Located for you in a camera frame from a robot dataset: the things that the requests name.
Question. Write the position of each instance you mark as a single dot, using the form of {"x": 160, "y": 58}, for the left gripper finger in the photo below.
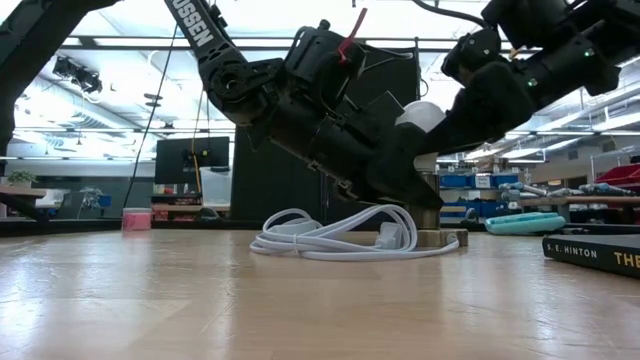
{"x": 420, "y": 200}

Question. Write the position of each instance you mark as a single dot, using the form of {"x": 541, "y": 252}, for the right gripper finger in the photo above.
{"x": 460, "y": 132}

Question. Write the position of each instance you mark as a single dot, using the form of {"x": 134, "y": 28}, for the brass lamp base with socket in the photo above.
{"x": 430, "y": 220}

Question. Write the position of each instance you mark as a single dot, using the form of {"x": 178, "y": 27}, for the white lightbulb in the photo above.
{"x": 422, "y": 114}

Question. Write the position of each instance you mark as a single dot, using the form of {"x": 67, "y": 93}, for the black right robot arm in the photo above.
{"x": 575, "y": 60}

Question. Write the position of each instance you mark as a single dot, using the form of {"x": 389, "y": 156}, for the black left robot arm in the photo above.
{"x": 192, "y": 30}

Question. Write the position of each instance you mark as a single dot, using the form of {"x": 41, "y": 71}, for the wide blue storage bin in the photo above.
{"x": 480, "y": 209}

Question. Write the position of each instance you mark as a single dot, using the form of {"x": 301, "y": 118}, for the teal calculator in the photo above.
{"x": 525, "y": 223}

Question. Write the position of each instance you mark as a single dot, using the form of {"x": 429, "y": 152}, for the red storage bin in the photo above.
{"x": 620, "y": 175}

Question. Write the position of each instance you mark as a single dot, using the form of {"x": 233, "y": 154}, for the wooden workbench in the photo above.
{"x": 600, "y": 200}

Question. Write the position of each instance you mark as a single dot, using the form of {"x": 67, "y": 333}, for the translucent white storage bin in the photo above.
{"x": 216, "y": 187}

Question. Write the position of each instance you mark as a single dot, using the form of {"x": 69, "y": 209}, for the black Outsiders paperback book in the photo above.
{"x": 590, "y": 255}

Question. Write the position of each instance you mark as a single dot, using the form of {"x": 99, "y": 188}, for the black monitor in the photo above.
{"x": 172, "y": 160}

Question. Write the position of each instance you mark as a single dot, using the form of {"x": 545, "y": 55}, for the small pink cup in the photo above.
{"x": 136, "y": 220}

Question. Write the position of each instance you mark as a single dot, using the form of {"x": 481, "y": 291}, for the small green potted plant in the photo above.
{"x": 21, "y": 177}

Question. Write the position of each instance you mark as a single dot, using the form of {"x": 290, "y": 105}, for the wooden side table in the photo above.
{"x": 20, "y": 191}

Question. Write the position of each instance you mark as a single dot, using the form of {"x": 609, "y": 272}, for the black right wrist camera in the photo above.
{"x": 472, "y": 52}

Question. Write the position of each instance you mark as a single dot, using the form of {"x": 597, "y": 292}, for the black aluminium table frame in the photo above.
{"x": 75, "y": 227}

